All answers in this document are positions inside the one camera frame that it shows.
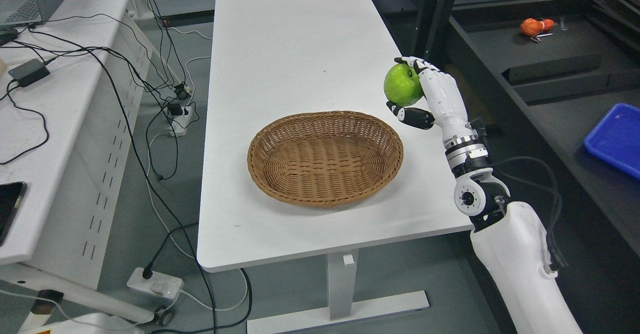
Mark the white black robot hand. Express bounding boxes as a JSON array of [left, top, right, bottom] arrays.
[[386, 56, 474, 143]]

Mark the green apple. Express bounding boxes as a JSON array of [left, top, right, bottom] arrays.
[[383, 63, 425, 107]]

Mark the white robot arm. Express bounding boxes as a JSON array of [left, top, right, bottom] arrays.
[[441, 120, 582, 334]]

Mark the orange toy object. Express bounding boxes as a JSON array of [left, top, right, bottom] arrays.
[[519, 18, 555, 37]]

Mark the brown wicker basket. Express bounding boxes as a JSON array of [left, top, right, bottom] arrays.
[[247, 111, 403, 208]]

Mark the blue plastic tray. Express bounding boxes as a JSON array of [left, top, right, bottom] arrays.
[[583, 103, 640, 180]]

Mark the white table leg base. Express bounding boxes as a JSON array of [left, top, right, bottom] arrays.
[[246, 249, 430, 334]]

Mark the white power strip far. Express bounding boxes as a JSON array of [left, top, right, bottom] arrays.
[[167, 103, 194, 138]]

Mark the white power strip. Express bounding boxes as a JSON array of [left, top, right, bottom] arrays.
[[126, 267, 185, 301], [167, 103, 194, 138]]

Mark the white power strip near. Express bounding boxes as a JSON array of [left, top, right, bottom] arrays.
[[126, 267, 185, 301]]

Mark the white side desk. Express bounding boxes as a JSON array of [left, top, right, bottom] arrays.
[[1, 0, 162, 323]]

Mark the black power adapter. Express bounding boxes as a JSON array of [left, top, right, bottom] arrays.
[[8, 58, 50, 88]]

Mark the black phone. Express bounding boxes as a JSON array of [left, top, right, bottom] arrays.
[[0, 181, 28, 246]]

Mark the black cable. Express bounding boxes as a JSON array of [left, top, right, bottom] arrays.
[[0, 11, 217, 334]]

